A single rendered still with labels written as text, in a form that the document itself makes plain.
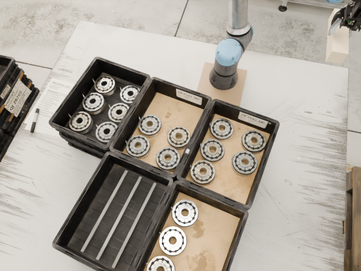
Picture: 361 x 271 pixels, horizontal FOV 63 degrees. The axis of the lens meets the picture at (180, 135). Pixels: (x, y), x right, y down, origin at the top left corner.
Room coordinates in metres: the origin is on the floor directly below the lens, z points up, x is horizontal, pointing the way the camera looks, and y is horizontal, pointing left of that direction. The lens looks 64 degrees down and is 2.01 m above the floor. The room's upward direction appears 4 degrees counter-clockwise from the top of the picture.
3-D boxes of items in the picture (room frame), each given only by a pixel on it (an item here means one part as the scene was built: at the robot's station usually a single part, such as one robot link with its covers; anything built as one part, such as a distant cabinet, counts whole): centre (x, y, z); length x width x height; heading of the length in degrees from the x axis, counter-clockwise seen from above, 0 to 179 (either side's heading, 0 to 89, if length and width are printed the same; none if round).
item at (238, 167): (0.41, -0.26, 0.86); 0.10 x 0.10 x 0.01
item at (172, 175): (0.59, 0.07, 0.92); 0.40 x 0.30 x 0.02; 152
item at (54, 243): (0.24, 0.26, 0.92); 0.40 x 0.30 x 0.02; 152
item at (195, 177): (0.39, -0.08, 0.86); 0.10 x 0.10 x 0.01
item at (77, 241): (0.24, 0.26, 0.87); 0.40 x 0.30 x 0.11; 152
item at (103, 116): (0.73, 0.34, 0.87); 0.40 x 0.30 x 0.11; 152
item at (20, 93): (1.13, 1.05, 0.41); 0.31 x 0.02 x 0.16; 162
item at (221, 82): (0.94, -0.25, 0.78); 0.15 x 0.15 x 0.10
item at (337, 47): (0.86, -0.68, 1.07); 0.24 x 0.06 x 0.06; 162
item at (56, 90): (0.86, 0.65, 0.70); 0.33 x 0.23 x 0.01; 162
